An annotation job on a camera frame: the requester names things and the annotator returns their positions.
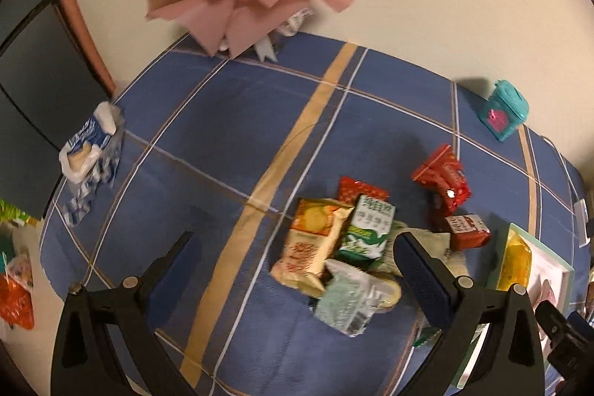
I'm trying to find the crinkled red snack bag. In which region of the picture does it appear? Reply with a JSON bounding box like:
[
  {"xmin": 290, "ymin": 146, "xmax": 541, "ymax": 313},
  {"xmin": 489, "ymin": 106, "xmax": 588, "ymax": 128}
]
[{"xmin": 411, "ymin": 144, "xmax": 471, "ymax": 213}]

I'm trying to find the blue checked tissue pack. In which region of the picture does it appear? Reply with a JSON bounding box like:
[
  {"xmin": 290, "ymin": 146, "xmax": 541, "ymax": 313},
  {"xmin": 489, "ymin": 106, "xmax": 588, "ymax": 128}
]
[{"xmin": 58, "ymin": 101, "xmax": 126, "ymax": 227}]

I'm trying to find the flat red snack packet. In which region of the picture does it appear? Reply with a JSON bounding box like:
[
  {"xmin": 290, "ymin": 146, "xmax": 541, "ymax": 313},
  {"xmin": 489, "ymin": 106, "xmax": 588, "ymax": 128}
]
[{"xmin": 336, "ymin": 176, "xmax": 389, "ymax": 204}]

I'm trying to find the green and white snack packet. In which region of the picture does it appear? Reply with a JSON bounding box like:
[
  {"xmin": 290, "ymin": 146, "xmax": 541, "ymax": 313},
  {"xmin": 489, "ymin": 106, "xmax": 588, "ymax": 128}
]
[{"xmin": 335, "ymin": 194, "xmax": 397, "ymax": 269}]

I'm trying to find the white power adapter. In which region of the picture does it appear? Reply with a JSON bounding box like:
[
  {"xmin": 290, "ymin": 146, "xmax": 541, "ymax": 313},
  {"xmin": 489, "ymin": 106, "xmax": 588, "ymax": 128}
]
[{"xmin": 573, "ymin": 199, "xmax": 592, "ymax": 246}]

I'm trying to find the blue plaid tablecloth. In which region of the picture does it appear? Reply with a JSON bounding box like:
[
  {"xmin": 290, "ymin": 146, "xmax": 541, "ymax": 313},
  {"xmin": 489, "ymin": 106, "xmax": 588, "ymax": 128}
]
[{"xmin": 39, "ymin": 32, "xmax": 590, "ymax": 396}]

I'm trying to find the dark green snack packet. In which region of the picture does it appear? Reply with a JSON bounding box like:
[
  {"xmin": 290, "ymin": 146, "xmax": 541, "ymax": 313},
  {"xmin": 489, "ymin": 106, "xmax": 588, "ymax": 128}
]
[{"xmin": 412, "ymin": 325, "xmax": 441, "ymax": 347}]

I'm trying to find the green foil packet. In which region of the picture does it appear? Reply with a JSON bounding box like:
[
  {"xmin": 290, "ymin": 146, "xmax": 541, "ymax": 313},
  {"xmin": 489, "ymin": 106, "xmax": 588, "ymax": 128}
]
[{"xmin": 0, "ymin": 199, "xmax": 42, "ymax": 230}]

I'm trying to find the pale green snack packet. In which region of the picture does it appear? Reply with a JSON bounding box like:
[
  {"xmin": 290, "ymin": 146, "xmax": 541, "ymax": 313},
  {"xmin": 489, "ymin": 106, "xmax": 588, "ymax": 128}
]
[{"xmin": 313, "ymin": 259, "xmax": 386, "ymax": 337}]

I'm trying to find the teal tin box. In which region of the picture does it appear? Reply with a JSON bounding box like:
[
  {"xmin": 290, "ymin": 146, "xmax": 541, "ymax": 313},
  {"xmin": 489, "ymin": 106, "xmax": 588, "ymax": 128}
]
[{"xmin": 478, "ymin": 79, "xmax": 530, "ymax": 141}]

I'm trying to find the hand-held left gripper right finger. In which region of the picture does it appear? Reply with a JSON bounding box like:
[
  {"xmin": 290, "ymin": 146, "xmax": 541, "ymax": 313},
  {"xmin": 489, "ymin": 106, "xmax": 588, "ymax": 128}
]
[{"xmin": 394, "ymin": 233, "xmax": 545, "ymax": 396}]

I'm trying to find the mint rimmed tray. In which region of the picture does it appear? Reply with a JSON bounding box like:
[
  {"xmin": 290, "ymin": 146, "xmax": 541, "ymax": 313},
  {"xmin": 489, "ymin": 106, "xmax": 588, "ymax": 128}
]
[{"xmin": 452, "ymin": 223, "xmax": 576, "ymax": 390}]

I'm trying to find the dark cabinet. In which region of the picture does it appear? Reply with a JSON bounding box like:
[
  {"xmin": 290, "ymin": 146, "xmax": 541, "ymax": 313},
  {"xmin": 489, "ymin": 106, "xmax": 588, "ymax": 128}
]
[{"xmin": 0, "ymin": 0, "xmax": 117, "ymax": 223}]

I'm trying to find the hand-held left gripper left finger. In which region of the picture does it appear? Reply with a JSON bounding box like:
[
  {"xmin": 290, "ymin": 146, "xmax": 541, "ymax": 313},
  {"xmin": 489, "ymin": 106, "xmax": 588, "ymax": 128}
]
[{"xmin": 51, "ymin": 231, "xmax": 202, "ymax": 396}]

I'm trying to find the yellow snack packet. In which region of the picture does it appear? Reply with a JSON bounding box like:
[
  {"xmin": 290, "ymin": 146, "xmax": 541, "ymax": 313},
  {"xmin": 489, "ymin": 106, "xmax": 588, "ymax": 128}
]
[{"xmin": 496, "ymin": 231, "xmax": 532, "ymax": 292}]

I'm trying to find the clear cookie packet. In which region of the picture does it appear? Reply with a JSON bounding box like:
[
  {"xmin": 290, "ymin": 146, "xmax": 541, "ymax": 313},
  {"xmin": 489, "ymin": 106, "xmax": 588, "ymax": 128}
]
[{"xmin": 371, "ymin": 273, "xmax": 404, "ymax": 314}]

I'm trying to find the orange plastic bag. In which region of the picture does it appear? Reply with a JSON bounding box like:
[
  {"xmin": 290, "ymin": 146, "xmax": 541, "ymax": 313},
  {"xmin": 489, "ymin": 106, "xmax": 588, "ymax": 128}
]
[{"xmin": 0, "ymin": 271, "xmax": 35, "ymax": 330}]

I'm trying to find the orange cracker packet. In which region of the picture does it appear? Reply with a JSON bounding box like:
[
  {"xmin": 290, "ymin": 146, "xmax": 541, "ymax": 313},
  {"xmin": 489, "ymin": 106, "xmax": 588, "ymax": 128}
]
[{"xmin": 270, "ymin": 197, "xmax": 356, "ymax": 292}]

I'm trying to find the small red carton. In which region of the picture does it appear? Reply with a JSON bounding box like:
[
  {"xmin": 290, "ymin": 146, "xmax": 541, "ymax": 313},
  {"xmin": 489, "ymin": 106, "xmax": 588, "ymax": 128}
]
[{"xmin": 444, "ymin": 213, "xmax": 492, "ymax": 251}]

